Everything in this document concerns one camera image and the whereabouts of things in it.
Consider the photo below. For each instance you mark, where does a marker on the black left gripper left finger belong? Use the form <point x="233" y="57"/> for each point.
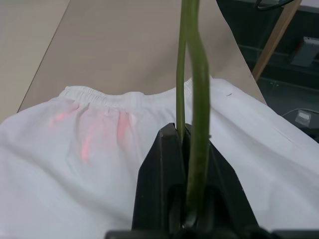
<point x="159" y="179"/>

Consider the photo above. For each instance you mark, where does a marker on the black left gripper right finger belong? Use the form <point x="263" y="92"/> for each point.
<point x="224" y="184"/>

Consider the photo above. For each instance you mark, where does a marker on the white shorts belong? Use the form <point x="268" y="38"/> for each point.
<point x="62" y="161"/>

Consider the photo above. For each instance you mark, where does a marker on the dark base with white clip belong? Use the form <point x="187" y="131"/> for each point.
<point x="302" y="118"/>

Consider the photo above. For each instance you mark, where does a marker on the wooden table leg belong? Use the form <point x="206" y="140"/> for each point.
<point x="275" y="39"/>

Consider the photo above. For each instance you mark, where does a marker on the grey box with label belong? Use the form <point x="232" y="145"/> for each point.
<point x="305" y="51"/>

